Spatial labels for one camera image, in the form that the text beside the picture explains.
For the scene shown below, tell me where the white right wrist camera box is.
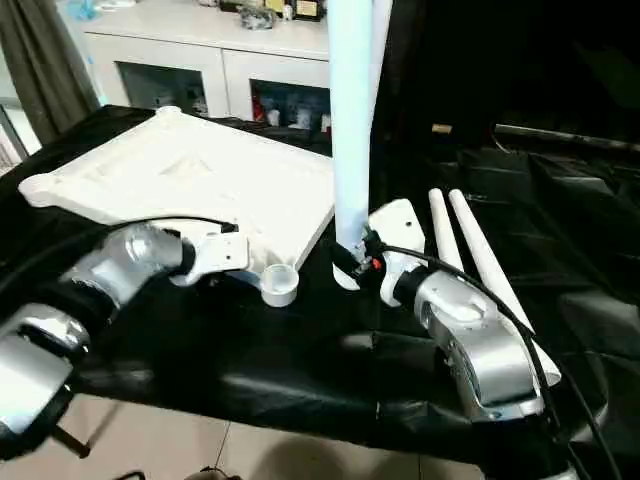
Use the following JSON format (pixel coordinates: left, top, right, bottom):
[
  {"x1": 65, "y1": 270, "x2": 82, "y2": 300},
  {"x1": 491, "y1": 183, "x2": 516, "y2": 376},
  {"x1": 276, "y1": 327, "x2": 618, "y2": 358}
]
[{"x1": 367, "y1": 198, "x2": 426, "y2": 307}]

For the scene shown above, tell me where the grey brown curtain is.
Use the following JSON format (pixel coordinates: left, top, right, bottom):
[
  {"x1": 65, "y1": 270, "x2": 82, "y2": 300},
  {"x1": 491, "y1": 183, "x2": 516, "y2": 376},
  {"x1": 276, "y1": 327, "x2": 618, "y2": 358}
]
[{"x1": 0, "y1": 0, "x2": 101, "y2": 144}]

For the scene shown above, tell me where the white plastic table leg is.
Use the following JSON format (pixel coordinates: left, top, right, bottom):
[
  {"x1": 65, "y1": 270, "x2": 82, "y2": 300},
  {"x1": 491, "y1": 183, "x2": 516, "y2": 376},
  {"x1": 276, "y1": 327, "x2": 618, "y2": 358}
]
[
  {"x1": 448, "y1": 188, "x2": 562, "y2": 387},
  {"x1": 327, "y1": 0, "x2": 384, "y2": 292},
  {"x1": 428, "y1": 188, "x2": 466, "y2": 272},
  {"x1": 369, "y1": 0, "x2": 394, "y2": 126}
]

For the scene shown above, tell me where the black metal table leg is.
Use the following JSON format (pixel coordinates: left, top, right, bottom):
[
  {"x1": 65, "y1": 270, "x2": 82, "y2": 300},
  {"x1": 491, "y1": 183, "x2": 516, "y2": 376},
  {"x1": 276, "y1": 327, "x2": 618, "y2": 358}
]
[{"x1": 54, "y1": 424, "x2": 92, "y2": 459}]

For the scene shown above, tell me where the grey ornament on cabinet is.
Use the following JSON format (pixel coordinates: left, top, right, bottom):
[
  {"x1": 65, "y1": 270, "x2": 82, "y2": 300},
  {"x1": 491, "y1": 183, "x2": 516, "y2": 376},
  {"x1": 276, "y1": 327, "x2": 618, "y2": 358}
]
[{"x1": 239, "y1": 5, "x2": 279, "y2": 31}]

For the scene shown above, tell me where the white cabinet with glass doors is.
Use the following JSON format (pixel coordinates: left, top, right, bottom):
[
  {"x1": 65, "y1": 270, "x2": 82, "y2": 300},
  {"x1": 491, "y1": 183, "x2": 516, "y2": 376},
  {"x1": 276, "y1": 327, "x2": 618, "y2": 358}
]
[{"x1": 82, "y1": 0, "x2": 335, "y2": 132}]

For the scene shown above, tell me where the black long pole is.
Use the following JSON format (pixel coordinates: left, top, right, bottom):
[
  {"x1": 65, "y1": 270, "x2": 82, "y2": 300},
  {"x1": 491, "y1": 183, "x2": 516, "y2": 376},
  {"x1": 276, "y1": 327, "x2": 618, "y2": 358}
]
[{"x1": 494, "y1": 124, "x2": 640, "y2": 152}]

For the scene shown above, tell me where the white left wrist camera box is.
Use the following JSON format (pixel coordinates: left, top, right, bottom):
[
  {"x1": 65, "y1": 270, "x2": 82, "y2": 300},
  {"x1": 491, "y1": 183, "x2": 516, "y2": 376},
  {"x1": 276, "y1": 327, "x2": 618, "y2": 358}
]
[{"x1": 169, "y1": 227, "x2": 251, "y2": 287}]

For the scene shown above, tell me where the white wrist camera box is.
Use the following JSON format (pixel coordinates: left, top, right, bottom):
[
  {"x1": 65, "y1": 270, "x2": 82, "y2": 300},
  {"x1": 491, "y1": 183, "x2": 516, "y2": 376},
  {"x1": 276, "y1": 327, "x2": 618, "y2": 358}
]
[
  {"x1": 367, "y1": 198, "x2": 426, "y2": 307},
  {"x1": 169, "y1": 227, "x2": 251, "y2": 287}
]

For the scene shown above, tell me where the black backdrop cloth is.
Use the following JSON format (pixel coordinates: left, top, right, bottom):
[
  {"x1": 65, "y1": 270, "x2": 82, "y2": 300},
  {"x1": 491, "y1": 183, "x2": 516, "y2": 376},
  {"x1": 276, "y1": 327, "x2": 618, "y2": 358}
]
[{"x1": 379, "y1": 0, "x2": 640, "y2": 136}]

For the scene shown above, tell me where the white plastic table top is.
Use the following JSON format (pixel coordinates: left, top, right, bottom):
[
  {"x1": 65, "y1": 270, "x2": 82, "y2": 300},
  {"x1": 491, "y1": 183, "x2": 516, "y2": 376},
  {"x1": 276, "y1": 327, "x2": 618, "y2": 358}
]
[{"x1": 18, "y1": 105, "x2": 335, "y2": 307}]

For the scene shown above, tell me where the black glossy mat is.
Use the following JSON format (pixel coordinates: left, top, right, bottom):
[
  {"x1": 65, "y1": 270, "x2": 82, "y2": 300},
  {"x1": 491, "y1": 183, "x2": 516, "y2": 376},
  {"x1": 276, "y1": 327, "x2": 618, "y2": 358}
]
[{"x1": 0, "y1": 102, "x2": 640, "y2": 480}]

